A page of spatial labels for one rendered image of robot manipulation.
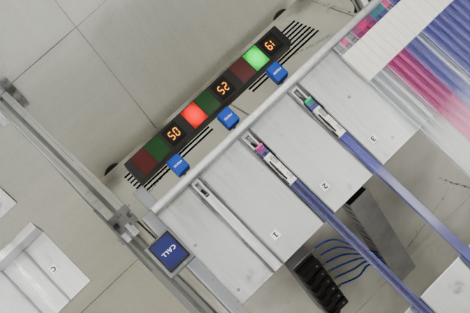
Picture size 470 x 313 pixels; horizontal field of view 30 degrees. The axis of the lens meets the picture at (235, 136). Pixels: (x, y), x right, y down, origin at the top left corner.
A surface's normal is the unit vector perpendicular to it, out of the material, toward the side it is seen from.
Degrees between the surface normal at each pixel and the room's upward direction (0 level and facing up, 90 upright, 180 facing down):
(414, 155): 0
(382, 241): 0
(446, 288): 47
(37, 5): 0
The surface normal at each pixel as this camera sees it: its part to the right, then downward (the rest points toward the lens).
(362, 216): 0.51, 0.33
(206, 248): 0.00, -0.25
